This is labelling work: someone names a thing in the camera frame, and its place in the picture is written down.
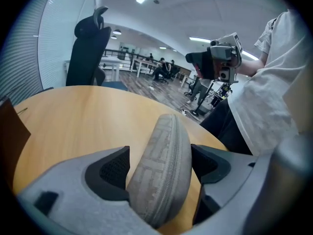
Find blue padded chair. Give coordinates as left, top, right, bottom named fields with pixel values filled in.
left=101, top=81, right=129, bottom=92

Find white long table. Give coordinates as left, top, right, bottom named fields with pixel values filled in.
left=131, top=59, right=159, bottom=78

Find black metal railing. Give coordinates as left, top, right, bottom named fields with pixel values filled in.
left=102, top=48, right=157, bottom=71

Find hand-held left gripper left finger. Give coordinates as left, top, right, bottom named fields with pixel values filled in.
left=16, top=145, right=159, bottom=235

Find person's right forearm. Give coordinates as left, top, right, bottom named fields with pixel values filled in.
left=236, top=57, right=266, bottom=77

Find grey gripper camera box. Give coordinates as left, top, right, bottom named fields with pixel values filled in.
left=218, top=67, right=232, bottom=82

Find person's white t-shirt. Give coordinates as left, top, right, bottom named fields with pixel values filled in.
left=227, top=11, right=313, bottom=156

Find white rectangular desk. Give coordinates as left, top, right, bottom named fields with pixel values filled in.
left=64, top=59, right=123, bottom=82

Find brown wooden tissue box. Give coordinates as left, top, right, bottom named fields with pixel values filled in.
left=0, top=98, right=32, bottom=188

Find grey zippered fabric case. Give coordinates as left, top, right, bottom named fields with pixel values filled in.
left=126, top=114, right=193, bottom=230

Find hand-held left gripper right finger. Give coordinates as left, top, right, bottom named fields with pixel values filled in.
left=190, top=143, right=272, bottom=232

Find black mesh office chair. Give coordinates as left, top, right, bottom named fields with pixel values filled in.
left=65, top=5, right=112, bottom=87

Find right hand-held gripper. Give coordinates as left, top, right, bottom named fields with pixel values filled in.
left=185, top=32, right=244, bottom=84

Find person's black trousers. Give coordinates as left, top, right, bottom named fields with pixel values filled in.
left=200, top=98, right=252, bottom=156

